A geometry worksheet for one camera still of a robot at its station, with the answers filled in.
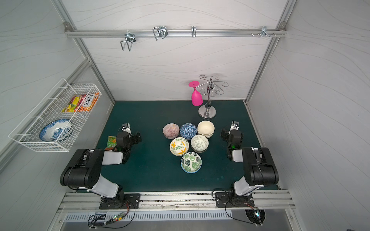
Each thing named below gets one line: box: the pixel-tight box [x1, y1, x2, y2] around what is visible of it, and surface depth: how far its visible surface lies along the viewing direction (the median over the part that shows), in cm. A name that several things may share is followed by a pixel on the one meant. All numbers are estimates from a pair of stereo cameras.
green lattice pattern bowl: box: [190, 134, 210, 154], surface depth 93 cm
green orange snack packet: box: [104, 135, 118, 151], surface depth 93 cm
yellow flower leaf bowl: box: [169, 136, 190, 157], surface depth 92 cm
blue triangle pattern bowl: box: [179, 122, 198, 141], surface depth 100 cm
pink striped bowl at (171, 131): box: [162, 122, 180, 140], surface depth 100 cm
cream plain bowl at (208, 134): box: [197, 130, 215, 139], surface depth 95 cm
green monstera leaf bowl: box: [180, 151, 203, 174], surface depth 86 cm
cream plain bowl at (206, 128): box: [197, 120, 215, 139], surface depth 98 cm
